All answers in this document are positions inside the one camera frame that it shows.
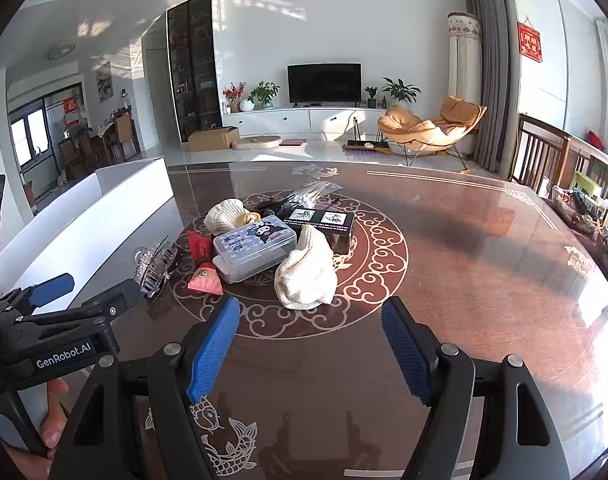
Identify large leafy potted plant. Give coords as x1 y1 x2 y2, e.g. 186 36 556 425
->
382 77 422 107

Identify person's left hand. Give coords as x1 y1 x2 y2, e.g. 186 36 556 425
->
40 377 71 451

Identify white television cabinet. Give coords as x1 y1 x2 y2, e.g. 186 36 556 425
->
221 106 390 143

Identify red wall hanging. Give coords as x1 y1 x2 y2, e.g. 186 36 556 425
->
516 21 544 63

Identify red flowers in vase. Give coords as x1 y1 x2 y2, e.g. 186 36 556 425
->
223 81 247 113

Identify cardboard box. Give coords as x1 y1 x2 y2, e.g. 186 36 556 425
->
186 126 241 152

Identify dark glass display cabinet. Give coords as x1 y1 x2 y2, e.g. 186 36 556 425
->
166 0 224 143

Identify red pouch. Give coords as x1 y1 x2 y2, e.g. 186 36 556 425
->
186 230 214 263

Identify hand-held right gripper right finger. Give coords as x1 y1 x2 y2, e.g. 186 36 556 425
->
380 296 572 480

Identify clear plastic cartoon box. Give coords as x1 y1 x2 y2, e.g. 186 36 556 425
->
213 215 297 284

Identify black wire floor stand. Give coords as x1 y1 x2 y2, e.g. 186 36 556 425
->
343 116 397 153

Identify black television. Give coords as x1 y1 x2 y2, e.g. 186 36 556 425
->
287 63 362 107

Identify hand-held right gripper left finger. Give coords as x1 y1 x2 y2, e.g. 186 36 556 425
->
49 296 241 480

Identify yellow-cuffed white knitted glove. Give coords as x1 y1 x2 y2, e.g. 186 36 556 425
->
204 199 261 236

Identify green potted plant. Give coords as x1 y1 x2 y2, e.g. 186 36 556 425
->
249 81 281 110

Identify white cardboard container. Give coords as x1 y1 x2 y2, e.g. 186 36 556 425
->
0 156 186 301

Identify framed wall picture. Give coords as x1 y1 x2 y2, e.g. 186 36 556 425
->
95 61 114 103

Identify wooden dining chair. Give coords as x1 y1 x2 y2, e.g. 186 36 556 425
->
113 110 141 158

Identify black printed box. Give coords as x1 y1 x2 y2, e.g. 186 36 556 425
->
282 206 356 256

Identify beige cat scratch board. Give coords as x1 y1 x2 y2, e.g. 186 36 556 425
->
232 135 283 151

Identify orange lounge chair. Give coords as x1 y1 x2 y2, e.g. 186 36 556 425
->
378 94 488 168

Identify grey curtain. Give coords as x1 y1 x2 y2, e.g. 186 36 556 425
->
465 0 512 176

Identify cloth-covered standing air conditioner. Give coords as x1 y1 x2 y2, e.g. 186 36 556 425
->
446 11 483 106

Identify dark wooden chair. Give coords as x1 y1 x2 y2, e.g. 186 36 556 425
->
509 113 608 201

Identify silver hair claw clip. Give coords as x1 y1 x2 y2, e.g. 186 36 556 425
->
132 241 179 301

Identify pile of assorted clutter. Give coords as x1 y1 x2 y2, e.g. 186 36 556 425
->
551 170 608 281

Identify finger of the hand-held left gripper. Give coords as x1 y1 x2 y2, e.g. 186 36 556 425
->
14 278 141 333
0 272 76 318

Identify clear plastic packet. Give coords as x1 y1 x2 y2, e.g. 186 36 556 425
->
284 180 344 208

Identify pink triangular pouch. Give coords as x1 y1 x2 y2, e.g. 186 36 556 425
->
187 261 225 295

